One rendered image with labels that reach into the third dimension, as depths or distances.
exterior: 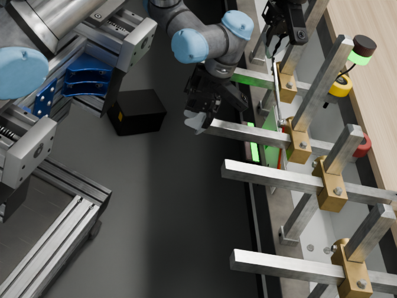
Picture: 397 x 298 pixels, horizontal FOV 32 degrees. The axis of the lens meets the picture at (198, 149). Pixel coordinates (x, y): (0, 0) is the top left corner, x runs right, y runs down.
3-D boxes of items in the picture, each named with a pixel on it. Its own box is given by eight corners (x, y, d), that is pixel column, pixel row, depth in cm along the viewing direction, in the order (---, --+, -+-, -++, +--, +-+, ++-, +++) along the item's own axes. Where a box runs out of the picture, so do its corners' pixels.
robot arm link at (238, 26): (215, 9, 156) (242, 5, 161) (199, 48, 163) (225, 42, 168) (236, 31, 152) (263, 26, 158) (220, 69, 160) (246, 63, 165)
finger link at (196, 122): (178, 129, 180) (189, 103, 174) (200, 134, 182) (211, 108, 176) (178, 138, 178) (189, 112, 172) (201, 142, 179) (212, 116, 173)
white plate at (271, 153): (270, 194, 190) (283, 169, 184) (259, 129, 209) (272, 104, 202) (272, 194, 190) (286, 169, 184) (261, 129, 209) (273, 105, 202)
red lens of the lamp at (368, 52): (352, 54, 167) (357, 47, 165) (347, 39, 171) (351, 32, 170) (374, 59, 168) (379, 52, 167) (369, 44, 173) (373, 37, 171)
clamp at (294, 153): (287, 161, 183) (294, 148, 180) (280, 127, 193) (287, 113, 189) (306, 165, 185) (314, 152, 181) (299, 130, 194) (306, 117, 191)
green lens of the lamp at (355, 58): (348, 61, 169) (352, 55, 167) (343, 47, 173) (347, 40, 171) (370, 67, 170) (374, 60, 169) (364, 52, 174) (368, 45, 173)
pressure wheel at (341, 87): (328, 119, 206) (345, 90, 199) (307, 104, 209) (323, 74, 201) (341, 110, 212) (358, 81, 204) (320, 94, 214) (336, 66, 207)
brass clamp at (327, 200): (316, 209, 159) (326, 194, 155) (307, 167, 168) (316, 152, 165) (341, 213, 160) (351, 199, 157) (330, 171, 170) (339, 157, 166)
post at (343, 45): (269, 174, 197) (342, 39, 165) (267, 165, 199) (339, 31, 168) (280, 177, 198) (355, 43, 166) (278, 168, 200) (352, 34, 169)
